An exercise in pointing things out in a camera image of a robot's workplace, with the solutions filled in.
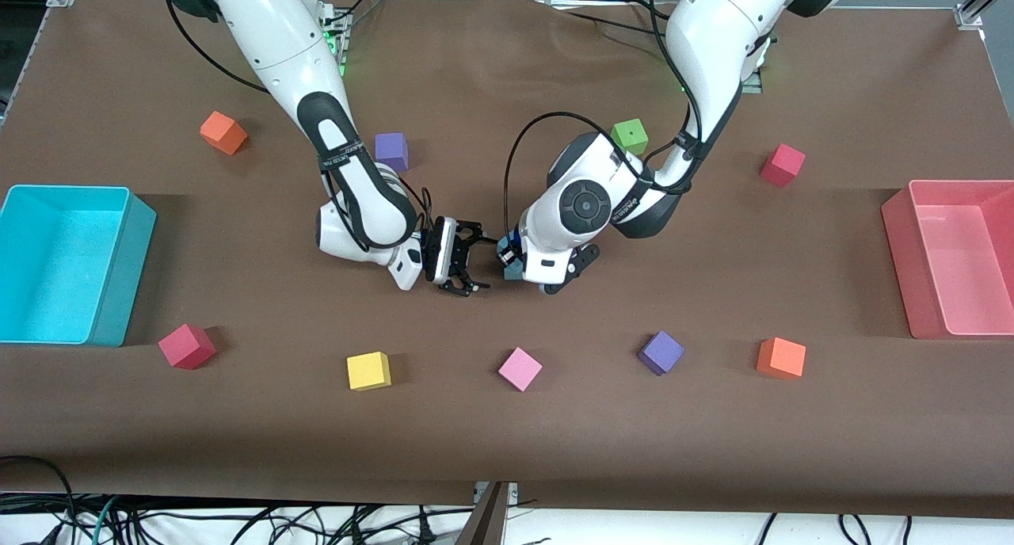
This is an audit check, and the pink foam block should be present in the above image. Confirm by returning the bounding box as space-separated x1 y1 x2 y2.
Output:
497 346 543 393

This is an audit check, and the purple foam block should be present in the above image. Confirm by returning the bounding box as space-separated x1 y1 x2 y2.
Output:
374 131 410 173
638 330 686 376

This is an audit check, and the yellow foam block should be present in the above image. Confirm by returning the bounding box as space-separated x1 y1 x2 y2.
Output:
346 351 392 392

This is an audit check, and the green foam block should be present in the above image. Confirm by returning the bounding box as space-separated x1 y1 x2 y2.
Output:
611 118 650 158

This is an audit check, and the brown table cover sheet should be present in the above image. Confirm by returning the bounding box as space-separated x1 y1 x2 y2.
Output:
0 0 1014 518

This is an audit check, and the orange foam block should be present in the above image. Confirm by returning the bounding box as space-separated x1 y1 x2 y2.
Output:
199 111 249 156
756 337 807 379

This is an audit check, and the red foam block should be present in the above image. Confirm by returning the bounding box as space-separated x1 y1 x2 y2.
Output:
760 143 806 188
158 323 217 370

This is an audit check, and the cyan plastic bin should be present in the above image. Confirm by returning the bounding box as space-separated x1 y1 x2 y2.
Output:
0 185 158 348

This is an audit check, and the pink plastic bin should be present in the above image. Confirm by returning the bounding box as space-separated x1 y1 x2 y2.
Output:
881 179 1014 340

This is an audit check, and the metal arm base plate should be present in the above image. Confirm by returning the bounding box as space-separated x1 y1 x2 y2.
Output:
735 50 765 94
317 0 354 78

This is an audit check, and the dark camera stand post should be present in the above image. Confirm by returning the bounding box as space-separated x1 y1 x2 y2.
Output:
456 482 512 545

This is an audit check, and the black power cable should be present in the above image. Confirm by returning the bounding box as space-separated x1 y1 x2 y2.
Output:
555 0 674 40

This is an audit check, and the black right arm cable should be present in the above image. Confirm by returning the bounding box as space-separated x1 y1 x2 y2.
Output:
161 0 272 96

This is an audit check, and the teal floor cable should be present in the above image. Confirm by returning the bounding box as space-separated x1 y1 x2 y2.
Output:
90 495 121 545

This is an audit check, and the black floor cable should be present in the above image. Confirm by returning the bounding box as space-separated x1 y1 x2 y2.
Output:
0 455 78 545

